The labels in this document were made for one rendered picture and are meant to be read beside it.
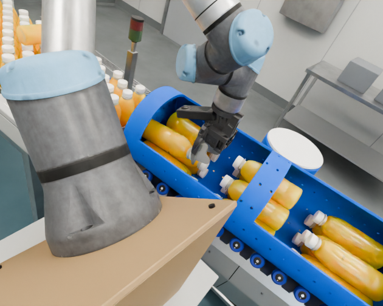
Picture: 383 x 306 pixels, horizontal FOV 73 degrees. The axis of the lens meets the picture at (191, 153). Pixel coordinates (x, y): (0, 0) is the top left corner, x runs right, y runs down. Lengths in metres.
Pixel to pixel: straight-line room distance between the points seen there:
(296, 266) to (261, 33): 0.57
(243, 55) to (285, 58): 3.71
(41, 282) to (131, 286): 0.11
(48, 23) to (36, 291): 0.39
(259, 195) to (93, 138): 0.49
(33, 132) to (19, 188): 1.81
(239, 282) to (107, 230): 0.68
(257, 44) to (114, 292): 0.37
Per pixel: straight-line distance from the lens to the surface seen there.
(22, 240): 0.57
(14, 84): 0.34
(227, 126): 0.68
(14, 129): 0.91
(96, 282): 0.26
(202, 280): 0.56
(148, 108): 0.80
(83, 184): 0.32
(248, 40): 0.43
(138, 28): 1.35
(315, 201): 0.97
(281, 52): 4.16
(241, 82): 0.61
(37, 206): 1.24
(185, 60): 0.55
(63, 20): 0.51
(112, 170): 0.32
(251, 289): 0.94
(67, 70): 0.33
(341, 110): 4.08
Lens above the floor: 1.64
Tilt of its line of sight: 39 degrees down
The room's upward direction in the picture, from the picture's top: 22 degrees clockwise
